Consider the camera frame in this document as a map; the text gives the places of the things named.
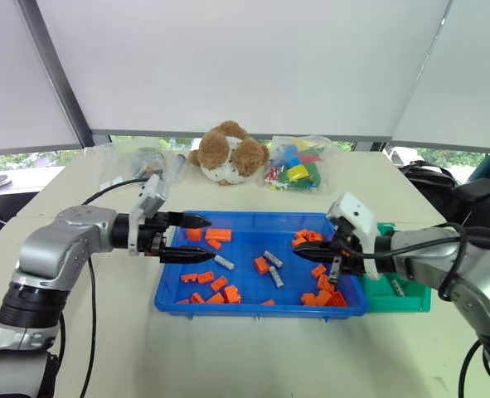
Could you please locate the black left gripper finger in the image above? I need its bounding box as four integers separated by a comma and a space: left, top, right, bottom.
159, 245, 218, 265
167, 211, 213, 229

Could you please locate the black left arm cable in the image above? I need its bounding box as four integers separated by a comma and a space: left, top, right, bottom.
78, 176, 153, 398

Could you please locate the long orange building block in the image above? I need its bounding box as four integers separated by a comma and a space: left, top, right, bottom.
204, 227, 234, 243

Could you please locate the brown and white plush toy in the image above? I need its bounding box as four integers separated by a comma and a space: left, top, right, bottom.
187, 119, 271, 187

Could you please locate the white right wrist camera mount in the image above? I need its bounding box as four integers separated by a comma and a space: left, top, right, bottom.
325, 191, 381, 280

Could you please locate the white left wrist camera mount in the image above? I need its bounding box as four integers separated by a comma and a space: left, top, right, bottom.
128, 173, 171, 255

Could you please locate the grey window frame bar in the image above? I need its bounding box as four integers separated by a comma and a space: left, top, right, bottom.
90, 129, 395, 142

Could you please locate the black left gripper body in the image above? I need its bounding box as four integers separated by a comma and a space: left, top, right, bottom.
138, 211, 176, 258

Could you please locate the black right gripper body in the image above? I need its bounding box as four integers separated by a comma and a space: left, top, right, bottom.
328, 219, 369, 285

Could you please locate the blue plastic tray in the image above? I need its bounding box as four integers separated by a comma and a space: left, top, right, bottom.
153, 211, 371, 319

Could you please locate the clear bag of colourful blocks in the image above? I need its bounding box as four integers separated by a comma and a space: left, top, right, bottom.
262, 133, 342, 194

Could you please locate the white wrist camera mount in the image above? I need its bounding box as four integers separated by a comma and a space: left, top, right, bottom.
128, 173, 171, 255
325, 191, 381, 280

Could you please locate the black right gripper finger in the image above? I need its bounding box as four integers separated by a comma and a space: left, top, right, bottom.
298, 251, 337, 264
292, 242, 335, 255

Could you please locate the clear bag with dark parts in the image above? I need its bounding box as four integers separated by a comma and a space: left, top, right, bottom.
90, 142, 188, 188

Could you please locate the black backpack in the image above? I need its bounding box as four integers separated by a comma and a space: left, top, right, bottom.
396, 160, 490, 234

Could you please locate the green plastic tray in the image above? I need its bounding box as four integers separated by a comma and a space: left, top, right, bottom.
359, 222, 434, 314

